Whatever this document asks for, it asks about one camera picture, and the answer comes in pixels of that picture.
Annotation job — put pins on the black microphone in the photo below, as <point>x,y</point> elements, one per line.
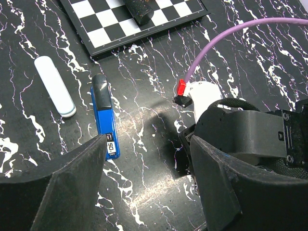
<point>140,10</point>

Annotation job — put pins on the black white checkerboard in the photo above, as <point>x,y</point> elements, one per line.
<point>104,25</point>

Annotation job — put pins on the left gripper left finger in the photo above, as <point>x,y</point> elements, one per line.
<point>58,195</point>

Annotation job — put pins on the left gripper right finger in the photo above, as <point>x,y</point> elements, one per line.
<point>237,196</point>

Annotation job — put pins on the blue black stapler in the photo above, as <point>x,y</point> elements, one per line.
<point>104,114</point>

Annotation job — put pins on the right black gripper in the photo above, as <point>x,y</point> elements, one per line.
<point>275,140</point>

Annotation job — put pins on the light blue stapler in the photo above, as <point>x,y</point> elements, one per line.
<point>55,86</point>

